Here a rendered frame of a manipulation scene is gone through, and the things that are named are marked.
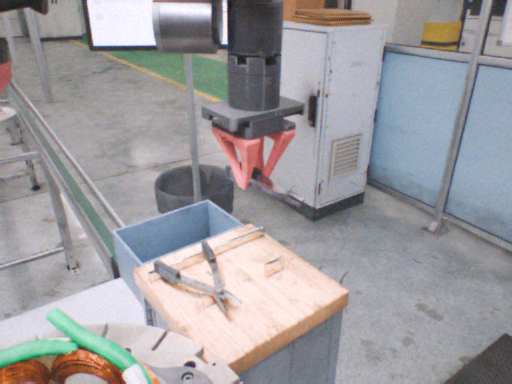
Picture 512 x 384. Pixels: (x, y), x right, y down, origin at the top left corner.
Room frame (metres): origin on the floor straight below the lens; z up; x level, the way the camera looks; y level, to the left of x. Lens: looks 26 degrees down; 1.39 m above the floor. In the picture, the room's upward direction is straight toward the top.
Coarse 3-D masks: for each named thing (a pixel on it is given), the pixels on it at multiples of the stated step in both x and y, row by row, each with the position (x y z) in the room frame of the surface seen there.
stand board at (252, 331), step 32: (224, 256) 0.46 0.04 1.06; (256, 256) 0.46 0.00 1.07; (288, 256) 0.46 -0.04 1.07; (160, 288) 0.39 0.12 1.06; (192, 288) 0.39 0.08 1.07; (256, 288) 0.39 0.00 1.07; (288, 288) 0.39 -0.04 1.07; (320, 288) 0.39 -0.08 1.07; (192, 320) 0.34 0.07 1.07; (224, 320) 0.34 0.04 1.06; (256, 320) 0.34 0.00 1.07; (288, 320) 0.34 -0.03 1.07; (320, 320) 0.36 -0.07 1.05; (224, 352) 0.29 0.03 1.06; (256, 352) 0.30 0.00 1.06
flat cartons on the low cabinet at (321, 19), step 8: (296, 16) 2.76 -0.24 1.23; (304, 16) 2.67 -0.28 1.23; (312, 16) 2.62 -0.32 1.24; (320, 16) 2.46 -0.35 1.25; (328, 16) 2.44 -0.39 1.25; (336, 16) 2.45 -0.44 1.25; (344, 16) 2.46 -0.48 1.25; (352, 16) 2.48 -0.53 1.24; (360, 16) 2.49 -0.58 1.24; (368, 16) 2.50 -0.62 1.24; (320, 24) 2.52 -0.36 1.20; (328, 24) 2.45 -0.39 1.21; (336, 24) 2.45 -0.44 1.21; (344, 24) 2.48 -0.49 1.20; (352, 24) 2.50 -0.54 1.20
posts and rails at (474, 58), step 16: (480, 16) 2.24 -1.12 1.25; (480, 32) 2.23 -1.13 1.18; (400, 48) 2.61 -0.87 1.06; (416, 48) 2.52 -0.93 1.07; (480, 48) 2.21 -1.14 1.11; (496, 64) 2.13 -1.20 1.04; (464, 96) 2.24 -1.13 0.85; (464, 112) 2.22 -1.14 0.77; (448, 160) 2.24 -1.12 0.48; (448, 176) 2.22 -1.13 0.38; (432, 208) 2.27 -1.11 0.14; (464, 224) 2.09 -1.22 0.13; (496, 240) 1.92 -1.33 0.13
